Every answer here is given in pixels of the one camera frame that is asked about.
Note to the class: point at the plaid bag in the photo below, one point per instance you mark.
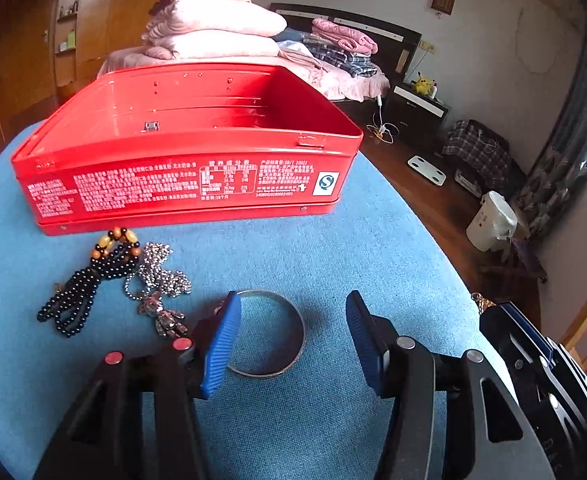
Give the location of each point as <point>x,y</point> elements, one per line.
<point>473,152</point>

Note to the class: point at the wide silver bangle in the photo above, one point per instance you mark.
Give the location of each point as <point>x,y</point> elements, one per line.
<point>298,330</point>

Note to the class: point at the wall socket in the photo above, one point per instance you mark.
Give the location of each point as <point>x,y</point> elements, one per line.
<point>426,46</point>

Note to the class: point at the pink bedspread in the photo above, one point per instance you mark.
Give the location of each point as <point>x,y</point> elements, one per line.
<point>343,85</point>

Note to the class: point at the dark nightstand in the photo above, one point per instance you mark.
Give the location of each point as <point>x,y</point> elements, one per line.
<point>413,120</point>

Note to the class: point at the red tin box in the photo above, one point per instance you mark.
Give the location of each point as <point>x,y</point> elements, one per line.
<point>173,185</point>

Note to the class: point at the brown wall ornament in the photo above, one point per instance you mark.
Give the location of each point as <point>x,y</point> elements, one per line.
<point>443,2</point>

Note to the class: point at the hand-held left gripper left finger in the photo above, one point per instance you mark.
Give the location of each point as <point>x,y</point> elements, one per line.
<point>221,345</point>

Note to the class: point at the white trash bin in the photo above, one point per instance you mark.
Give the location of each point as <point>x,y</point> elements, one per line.
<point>491,220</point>

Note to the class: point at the folded pink blanket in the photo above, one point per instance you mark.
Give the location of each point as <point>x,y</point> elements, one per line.
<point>346,35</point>

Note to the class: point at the white bathroom scale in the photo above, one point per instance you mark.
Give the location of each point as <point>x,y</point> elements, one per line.
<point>427,170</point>

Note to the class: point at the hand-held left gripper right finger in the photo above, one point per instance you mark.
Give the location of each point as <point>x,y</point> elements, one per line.
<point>366,345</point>

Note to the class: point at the yellow plush toy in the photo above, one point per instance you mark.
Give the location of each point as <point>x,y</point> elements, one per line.
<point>423,85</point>

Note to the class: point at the folded plaid clothes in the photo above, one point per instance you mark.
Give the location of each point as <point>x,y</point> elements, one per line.
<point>343,62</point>

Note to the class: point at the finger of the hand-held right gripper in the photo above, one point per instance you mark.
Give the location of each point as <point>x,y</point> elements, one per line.
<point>503,330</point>

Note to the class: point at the patterned grey curtain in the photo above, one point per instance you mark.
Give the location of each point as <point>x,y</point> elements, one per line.
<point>568,160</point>

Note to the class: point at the dark wooden bed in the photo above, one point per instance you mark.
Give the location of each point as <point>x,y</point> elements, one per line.
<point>373,25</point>

